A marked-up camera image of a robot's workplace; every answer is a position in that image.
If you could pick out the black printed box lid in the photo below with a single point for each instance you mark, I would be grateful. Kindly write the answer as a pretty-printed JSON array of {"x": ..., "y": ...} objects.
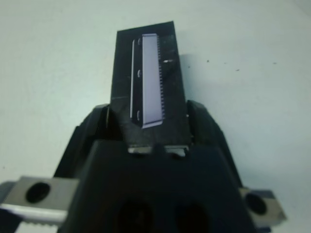
[{"x": 121, "y": 72}]

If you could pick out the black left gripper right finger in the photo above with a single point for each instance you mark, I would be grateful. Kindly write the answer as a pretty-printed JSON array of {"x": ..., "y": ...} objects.
[{"x": 209, "y": 128}]

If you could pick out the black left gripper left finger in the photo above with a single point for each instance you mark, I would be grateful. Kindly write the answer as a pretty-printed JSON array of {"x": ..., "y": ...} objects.
[{"x": 82, "y": 136}]

